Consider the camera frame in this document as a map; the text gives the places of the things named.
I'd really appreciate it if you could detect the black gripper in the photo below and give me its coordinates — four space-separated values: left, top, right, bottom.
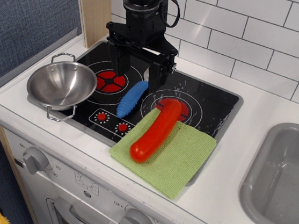
106 10 178 93

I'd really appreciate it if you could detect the stainless steel pot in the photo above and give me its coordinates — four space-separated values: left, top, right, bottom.
26 53 97 122

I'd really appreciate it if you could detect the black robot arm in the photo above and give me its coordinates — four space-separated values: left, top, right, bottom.
106 0 179 93

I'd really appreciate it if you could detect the green cloth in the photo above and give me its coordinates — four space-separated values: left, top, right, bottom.
110 109 217 199

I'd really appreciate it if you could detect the black toy stovetop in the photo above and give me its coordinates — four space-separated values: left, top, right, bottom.
19 33 249 192

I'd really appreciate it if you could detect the red toy sausage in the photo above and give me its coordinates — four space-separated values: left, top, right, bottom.
129 99 182 163

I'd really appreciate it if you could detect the grey timer knob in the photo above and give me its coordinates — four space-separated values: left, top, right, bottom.
23 147 49 175

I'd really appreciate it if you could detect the grey oven knob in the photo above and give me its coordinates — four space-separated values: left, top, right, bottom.
119 207 156 224

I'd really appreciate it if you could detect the grey sink basin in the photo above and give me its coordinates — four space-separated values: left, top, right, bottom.
239 123 299 224

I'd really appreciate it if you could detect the blue handled metal spoon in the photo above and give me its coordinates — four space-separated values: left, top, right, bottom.
116 68 149 118

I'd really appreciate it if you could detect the black cable loop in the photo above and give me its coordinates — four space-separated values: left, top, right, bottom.
157 0 183 29

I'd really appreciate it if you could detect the wooden side post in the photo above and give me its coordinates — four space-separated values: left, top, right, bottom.
78 0 112 48

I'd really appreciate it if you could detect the grey oven door handle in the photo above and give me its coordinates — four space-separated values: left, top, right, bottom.
54 197 111 224

